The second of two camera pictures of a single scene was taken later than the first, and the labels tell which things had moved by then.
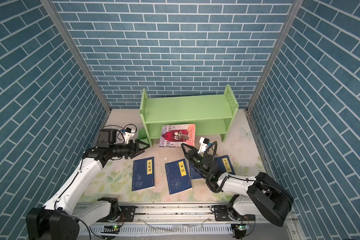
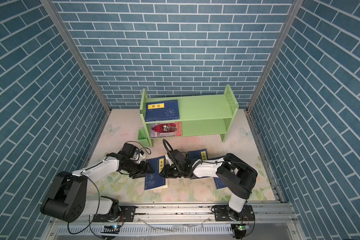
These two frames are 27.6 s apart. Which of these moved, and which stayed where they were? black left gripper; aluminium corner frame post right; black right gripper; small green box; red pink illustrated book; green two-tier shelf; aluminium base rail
Moved: black right gripper; black left gripper; red pink illustrated book
Stayed: green two-tier shelf; aluminium base rail; aluminium corner frame post right; small green box
